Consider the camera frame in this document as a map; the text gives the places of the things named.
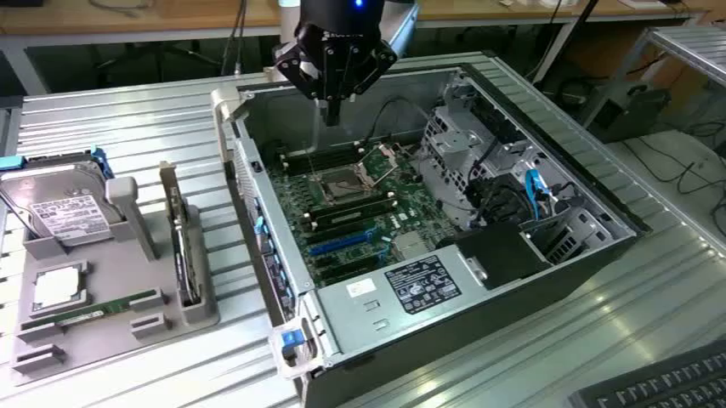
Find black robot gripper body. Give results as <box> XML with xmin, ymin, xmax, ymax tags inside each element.
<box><xmin>293</xmin><ymin>0</ymin><xmax>386</xmax><ymax>103</ymax></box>

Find black graphics card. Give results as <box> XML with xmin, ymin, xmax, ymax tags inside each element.
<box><xmin>156</xmin><ymin>160</ymin><xmax>205</xmax><ymax>307</ymax></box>

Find black tripod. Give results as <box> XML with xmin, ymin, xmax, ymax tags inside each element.
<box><xmin>93</xmin><ymin>40</ymin><xmax>225</xmax><ymax>84</ymax></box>

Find black RAM slot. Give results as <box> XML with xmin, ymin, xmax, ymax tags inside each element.
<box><xmin>284</xmin><ymin>153</ymin><xmax>365</xmax><ymax>174</ymax></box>
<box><xmin>298</xmin><ymin>192</ymin><xmax>397</xmax><ymax>218</ymax></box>
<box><xmin>278</xmin><ymin>146</ymin><xmax>358</xmax><ymax>166</ymax></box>

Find silver disk bay cage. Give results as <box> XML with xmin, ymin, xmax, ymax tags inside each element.
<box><xmin>418</xmin><ymin>80</ymin><xmax>537</xmax><ymax>222</ymax></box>

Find metal socket cover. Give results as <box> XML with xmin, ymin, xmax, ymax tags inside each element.
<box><xmin>354</xmin><ymin>143</ymin><xmax>401</xmax><ymax>190</ymax></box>

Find CPU socket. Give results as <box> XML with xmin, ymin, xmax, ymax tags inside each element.
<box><xmin>314</xmin><ymin>168</ymin><xmax>373</xmax><ymax>203</ymax></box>

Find green motherboard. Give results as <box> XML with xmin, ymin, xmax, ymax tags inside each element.
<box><xmin>265</xmin><ymin>139</ymin><xmax>460</xmax><ymax>288</ymax></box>

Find installed RAM stick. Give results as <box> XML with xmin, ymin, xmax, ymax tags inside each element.
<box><xmin>306</xmin><ymin>202</ymin><xmax>398</xmax><ymax>230</ymax></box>

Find wooden desk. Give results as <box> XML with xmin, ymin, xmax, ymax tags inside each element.
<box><xmin>0</xmin><ymin>0</ymin><xmax>713</xmax><ymax>97</ymax></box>

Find blue expansion slot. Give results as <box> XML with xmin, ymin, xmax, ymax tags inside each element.
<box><xmin>305</xmin><ymin>231</ymin><xmax>381</xmax><ymax>257</ymax></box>

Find silver chipset heat sink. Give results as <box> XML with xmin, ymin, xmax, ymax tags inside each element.
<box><xmin>389</xmin><ymin>233</ymin><xmax>426</xmax><ymax>261</ymax></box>

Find black expansion slot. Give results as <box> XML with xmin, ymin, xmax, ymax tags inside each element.
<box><xmin>313</xmin><ymin>252</ymin><xmax>388</xmax><ymax>270</ymax></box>
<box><xmin>314</xmin><ymin>260</ymin><xmax>389</xmax><ymax>282</ymax></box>

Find black plastic shroud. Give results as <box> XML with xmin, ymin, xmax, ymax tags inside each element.
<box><xmin>452</xmin><ymin>221</ymin><xmax>555</xmax><ymax>291</ymax></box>

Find hard disk with blue rails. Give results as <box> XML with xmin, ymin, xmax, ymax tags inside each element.
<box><xmin>0</xmin><ymin>146</ymin><xmax>126</xmax><ymax>248</ymax></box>

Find silver power supply unit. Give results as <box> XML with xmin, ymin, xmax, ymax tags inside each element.
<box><xmin>313</xmin><ymin>244</ymin><xmax>489</xmax><ymax>354</ymax></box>

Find grey parts rack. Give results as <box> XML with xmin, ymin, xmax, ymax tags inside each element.
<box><xmin>9</xmin><ymin>176</ymin><xmax>221</xmax><ymax>376</ymax></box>

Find open black PC case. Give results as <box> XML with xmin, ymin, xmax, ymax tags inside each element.
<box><xmin>209</xmin><ymin>50</ymin><xmax>653</xmax><ymax>408</ymax></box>

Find green RAM stick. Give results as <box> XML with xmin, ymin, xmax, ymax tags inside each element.
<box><xmin>18</xmin><ymin>288</ymin><xmax>158</xmax><ymax>332</ymax></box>

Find CPU chip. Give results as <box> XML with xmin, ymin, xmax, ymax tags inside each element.
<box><xmin>30</xmin><ymin>268</ymin><xmax>86</xmax><ymax>311</ymax></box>

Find black keyboard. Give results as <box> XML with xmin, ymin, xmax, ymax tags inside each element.
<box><xmin>568</xmin><ymin>339</ymin><xmax>726</xmax><ymax>408</ymax></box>

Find grey hanging cable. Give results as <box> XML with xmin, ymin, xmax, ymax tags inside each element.
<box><xmin>224</xmin><ymin>0</ymin><xmax>250</xmax><ymax>77</ymax></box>

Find beige case handle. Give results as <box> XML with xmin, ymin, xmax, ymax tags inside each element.
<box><xmin>209</xmin><ymin>87</ymin><xmax>254</xmax><ymax>165</ymax></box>

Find blue data wire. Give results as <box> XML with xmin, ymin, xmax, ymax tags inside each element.
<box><xmin>524</xmin><ymin>168</ymin><xmax>548</xmax><ymax>222</ymax></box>

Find black box with handle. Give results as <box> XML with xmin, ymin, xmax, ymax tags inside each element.
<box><xmin>587</xmin><ymin>83</ymin><xmax>671</xmax><ymax>145</ymax></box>

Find grey metal frame post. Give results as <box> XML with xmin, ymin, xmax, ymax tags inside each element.
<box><xmin>0</xmin><ymin>95</ymin><xmax>25</xmax><ymax>159</ymax></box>

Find aluminium frame table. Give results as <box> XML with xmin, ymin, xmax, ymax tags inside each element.
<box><xmin>580</xmin><ymin>25</ymin><xmax>726</xmax><ymax>128</ymax></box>

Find pale case bezel handle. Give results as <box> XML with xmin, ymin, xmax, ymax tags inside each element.
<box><xmin>266</xmin><ymin>316</ymin><xmax>328</xmax><ymax>380</ymax></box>

